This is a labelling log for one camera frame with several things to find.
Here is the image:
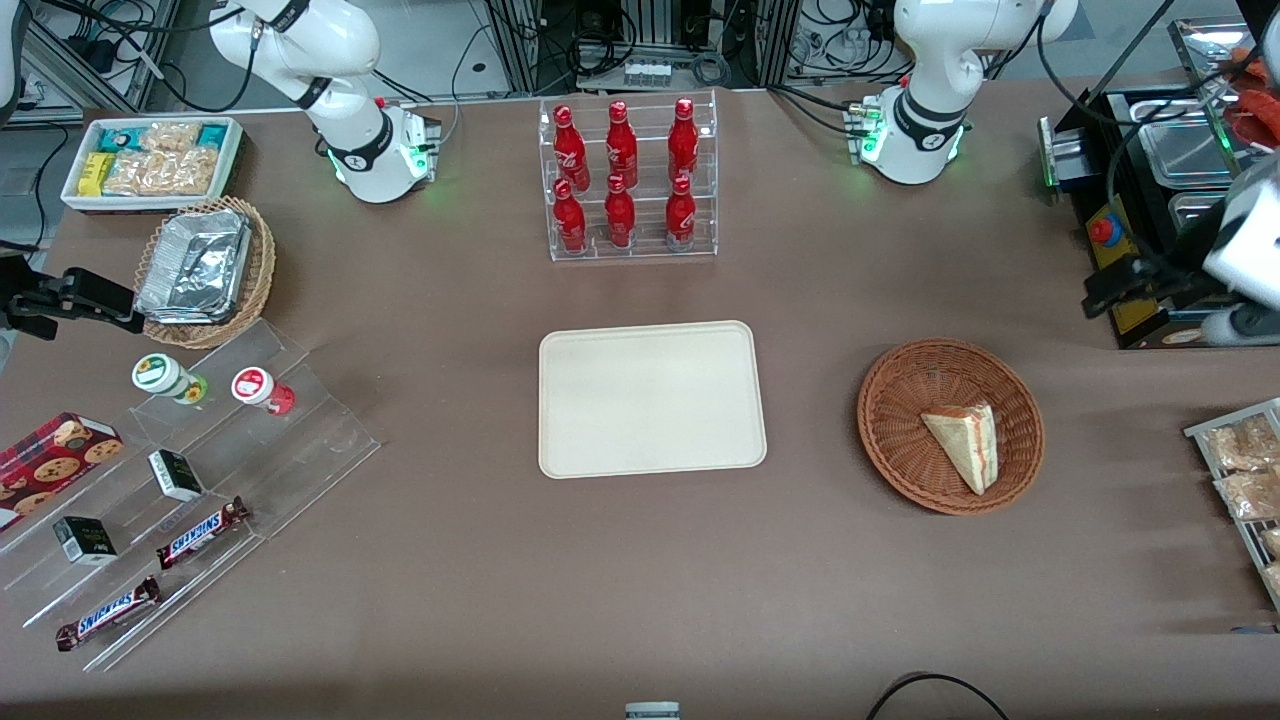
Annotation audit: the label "green label white cup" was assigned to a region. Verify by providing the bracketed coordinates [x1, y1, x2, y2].
[131, 353, 209, 406]

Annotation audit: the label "tray of packaged snacks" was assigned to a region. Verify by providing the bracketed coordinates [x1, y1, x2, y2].
[1185, 398, 1280, 613]

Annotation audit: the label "white rectangular snack bin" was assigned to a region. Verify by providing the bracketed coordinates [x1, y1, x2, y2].
[60, 116, 244, 214]

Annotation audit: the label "beige plastic tray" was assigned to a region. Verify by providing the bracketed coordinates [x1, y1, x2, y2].
[538, 319, 769, 481]

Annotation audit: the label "tan wicker basket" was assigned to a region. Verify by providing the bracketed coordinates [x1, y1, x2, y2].
[133, 196, 277, 350]

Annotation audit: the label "red cola bottle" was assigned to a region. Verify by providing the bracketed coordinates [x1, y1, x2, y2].
[665, 175, 698, 251]
[552, 104, 592, 193]
[604, 174, 637, 249]
[605, 100, 639, 189]
[553, 178, 588, 254]
[668, 97, 700, 184]

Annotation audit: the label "grey box with green light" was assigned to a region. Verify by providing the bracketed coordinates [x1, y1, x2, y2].
[1037, 115, 1101, 198]

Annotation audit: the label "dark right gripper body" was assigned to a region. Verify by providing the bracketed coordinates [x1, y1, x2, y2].
[0, 255, 46, 313]

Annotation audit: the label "snickers chocolate bar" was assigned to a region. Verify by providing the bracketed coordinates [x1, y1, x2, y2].
[55, 575, 162, 653]
[155, 496, 251, 572]

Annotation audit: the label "clear acrylic stepped display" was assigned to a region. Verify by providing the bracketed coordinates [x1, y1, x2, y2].
[0, 318, 382, 673]

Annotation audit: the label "black looped cable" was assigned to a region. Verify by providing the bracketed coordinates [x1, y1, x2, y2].
[865, 672, 1011, 720]

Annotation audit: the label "brown round wicker basket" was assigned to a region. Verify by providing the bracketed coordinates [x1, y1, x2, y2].
[856, 337, 1047, 517]

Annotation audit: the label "small black box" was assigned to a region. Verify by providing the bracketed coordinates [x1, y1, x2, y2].
[52, 515, 119, 567]
[148, 449, 205, 503]

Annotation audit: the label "triangular sandwich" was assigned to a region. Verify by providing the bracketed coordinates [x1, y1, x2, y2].
[920, 402, 1000, 497]

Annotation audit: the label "clear acrylic bottle rack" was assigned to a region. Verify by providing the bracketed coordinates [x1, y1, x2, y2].
[538, 88, 719, 263]

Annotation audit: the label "red cookie box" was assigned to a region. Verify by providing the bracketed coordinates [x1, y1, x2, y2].
[0, 411, 125, 533]

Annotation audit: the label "stacked aluminium foil trays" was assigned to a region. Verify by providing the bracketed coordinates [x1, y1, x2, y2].
[135, 209, 252, 325]

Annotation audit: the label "red label white cup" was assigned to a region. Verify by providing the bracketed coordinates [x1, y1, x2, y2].
[231, 367, 297, 417]

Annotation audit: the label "black food warmer machine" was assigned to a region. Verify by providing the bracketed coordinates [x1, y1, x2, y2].
[1060, 15, 1280, 351]

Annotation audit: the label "clear peanut snack bag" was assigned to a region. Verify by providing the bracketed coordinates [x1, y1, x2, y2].
[140, 121, 203, 154]
[103, 150, 161, 197]
[155, 148, 219, 196]

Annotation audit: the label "stainless steel pan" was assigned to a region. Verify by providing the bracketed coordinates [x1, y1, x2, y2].
[1128, 97, 1251, 191]
[1168, 190, 1231, 246]

